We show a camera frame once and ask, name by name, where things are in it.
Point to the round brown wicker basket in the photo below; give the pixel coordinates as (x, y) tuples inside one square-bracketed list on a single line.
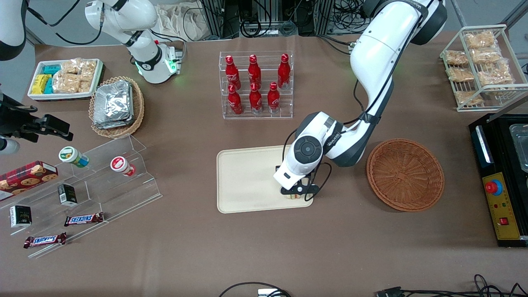
[(406, 175)]

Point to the light woven oval basket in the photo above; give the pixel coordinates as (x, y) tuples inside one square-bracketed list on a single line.
[(138, 111)]

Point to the red cola bottle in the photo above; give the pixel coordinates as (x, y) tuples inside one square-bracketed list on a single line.
[(235, 100), (254, 71), (232, 73), (284, 71), (255, 99), (273, 98)]

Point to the green lid yogurt cup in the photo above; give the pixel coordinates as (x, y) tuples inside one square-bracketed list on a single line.
[(71, 156)]

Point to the white rectangular snack tray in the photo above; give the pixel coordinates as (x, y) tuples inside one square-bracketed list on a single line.
[(35, 97)]

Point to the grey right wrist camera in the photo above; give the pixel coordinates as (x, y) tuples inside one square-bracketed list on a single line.
[(8, 146)]

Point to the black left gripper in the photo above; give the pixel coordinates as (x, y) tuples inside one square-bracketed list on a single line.
[(277, 168)]

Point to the clear acrylic bottle rack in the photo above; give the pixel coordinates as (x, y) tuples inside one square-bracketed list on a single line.
[(243, 116)]

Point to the red emergency stop button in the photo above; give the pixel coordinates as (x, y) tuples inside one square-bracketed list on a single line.
[(493, 187)]

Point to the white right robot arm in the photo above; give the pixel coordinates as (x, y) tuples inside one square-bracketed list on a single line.
[(140, 45)]

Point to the white cloth bag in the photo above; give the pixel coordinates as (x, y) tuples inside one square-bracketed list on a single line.
[(181, 20)]

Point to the small black box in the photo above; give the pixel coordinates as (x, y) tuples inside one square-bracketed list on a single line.
[(20, 216), (67, 194)]

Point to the small white device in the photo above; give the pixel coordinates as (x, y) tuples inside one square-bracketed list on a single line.
[(267, 293)]

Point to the yellow snack pack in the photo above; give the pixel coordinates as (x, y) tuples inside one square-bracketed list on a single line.
[(40, 83)]

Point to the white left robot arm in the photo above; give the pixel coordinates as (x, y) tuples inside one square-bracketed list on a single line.
[(379, 53)]

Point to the beige plastic serving tray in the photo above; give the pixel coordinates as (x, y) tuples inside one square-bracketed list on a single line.
[(247, 181)]

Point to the silver foil packet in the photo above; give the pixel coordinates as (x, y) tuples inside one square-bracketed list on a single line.
[(112, 101), (108, 125)]

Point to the triangular sandwich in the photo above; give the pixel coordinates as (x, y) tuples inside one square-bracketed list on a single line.
[(293, 197)]

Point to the clear bag puffed snack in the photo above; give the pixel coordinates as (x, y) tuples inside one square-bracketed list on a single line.
[(460, 74), (480, 40), (486, 55), (468, 98), (456, 57), (495, 74)]

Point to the red cookie box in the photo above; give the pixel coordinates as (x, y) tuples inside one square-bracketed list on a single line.
[(24, 178)]

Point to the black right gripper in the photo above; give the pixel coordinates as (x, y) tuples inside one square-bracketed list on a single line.
[(14, 122)]

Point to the snickers chocolate bar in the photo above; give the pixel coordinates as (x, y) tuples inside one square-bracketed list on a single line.
[(44, 240), (83, 219)]

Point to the teal snack pack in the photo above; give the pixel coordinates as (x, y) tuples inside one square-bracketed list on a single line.
[(52, 69), (49, 86)]

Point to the clear bag rice crackers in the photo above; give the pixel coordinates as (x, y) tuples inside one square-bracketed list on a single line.
[(71, 66), (66, 83), (88, 70), (85, 86)]

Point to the black table appliance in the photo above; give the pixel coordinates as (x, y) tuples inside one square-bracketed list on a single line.
[(501, 140)]

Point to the clear acrylic stepped shelf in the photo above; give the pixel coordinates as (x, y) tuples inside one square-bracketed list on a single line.
[(123, 194)]

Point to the red lid yogurt cup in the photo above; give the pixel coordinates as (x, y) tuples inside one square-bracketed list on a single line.
[(120, 165)]

